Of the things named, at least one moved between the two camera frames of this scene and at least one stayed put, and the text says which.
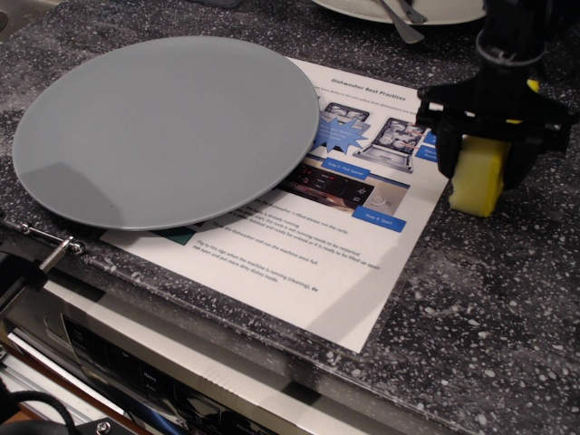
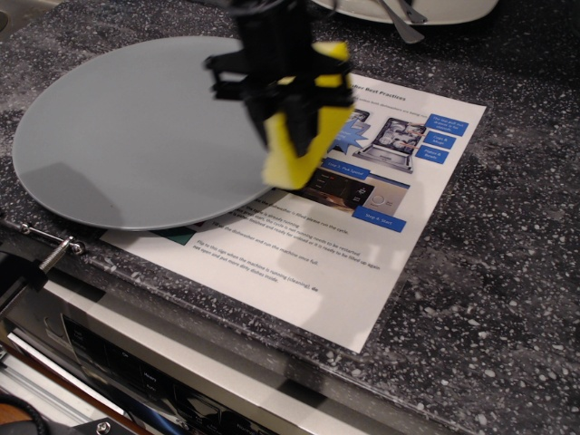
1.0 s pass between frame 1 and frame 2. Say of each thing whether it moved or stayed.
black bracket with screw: stayed
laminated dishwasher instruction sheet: stayed
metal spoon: stayed
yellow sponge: moved
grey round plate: stayed
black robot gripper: moved
